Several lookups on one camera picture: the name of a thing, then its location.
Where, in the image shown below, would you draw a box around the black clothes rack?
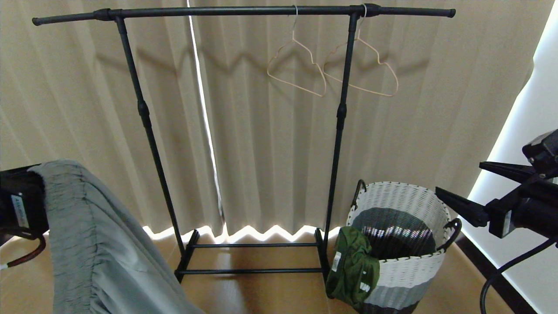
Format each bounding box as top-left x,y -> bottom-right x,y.
32,3 -> 456,284

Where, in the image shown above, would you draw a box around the pink clothes hanger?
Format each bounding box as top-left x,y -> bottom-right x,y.
323,4 -> 399,97
267,5 -> 327,97

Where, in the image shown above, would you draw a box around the green garment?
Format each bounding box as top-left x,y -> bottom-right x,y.
326,226 -> 381,308

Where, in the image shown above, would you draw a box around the white laundry basket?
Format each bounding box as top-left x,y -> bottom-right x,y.
349,180 -> 463,314

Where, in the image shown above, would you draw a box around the beige curtain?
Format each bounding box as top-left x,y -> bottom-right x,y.
0,0 -> 556,245

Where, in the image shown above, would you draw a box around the pale grey shorts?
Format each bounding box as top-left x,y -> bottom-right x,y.
28,159 -> 205,314

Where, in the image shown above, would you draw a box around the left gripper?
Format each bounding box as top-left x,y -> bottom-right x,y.
0,165 -> 49,240

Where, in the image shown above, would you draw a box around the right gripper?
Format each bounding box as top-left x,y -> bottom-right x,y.
435,161 -> 558,239

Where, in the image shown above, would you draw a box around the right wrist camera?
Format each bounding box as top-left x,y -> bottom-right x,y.
522,130 -> 558,177

